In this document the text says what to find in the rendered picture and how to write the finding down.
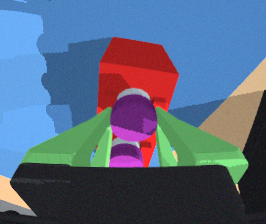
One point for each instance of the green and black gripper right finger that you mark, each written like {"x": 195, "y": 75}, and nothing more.
{"x": 195, "y": 147}

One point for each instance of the blue bench mat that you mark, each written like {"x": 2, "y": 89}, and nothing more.
{"x": 50, "y": 53}

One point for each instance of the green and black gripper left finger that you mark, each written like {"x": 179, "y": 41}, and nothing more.
{"x": 76, "y": 145}

